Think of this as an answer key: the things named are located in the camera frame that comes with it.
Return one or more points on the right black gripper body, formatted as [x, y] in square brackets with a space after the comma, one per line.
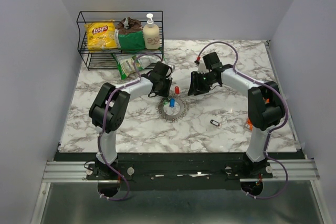
[203, 82]

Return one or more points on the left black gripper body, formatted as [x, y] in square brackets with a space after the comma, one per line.
[165, 88]

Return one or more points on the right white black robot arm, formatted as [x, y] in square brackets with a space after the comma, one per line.
[265, 105]

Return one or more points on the orange packet near arm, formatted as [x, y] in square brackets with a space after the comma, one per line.
[249, 124]

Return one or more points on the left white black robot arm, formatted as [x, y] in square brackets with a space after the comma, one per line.
[110, 105]

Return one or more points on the red key tag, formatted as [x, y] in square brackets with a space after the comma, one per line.
[177, 90]

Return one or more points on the blue key tag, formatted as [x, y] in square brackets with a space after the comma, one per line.
[172, 103]

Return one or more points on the black key tag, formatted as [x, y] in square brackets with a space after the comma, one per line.
[215, 123]

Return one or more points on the green white snack bag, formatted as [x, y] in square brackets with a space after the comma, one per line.
[125, 63]

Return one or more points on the cream soap pump bottle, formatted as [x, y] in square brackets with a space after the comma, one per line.
[151, 33]

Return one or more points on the green brown snack bag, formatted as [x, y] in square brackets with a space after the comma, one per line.
[128, 35]

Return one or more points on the yellow Lays chips bag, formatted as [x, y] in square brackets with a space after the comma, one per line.
[101, 35]

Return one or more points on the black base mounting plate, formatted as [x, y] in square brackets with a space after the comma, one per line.
[177, 171]

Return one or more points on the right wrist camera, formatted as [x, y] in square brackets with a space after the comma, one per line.
[202, 68]

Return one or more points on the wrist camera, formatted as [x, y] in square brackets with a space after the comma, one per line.
[202, 68]
[172, 68]

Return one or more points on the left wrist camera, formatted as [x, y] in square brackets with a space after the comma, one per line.
[172, 68]

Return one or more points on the black wire shelf rack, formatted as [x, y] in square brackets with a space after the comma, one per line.
[102, 60]

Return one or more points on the aluminium rail frame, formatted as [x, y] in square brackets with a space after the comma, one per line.
[280, 201]

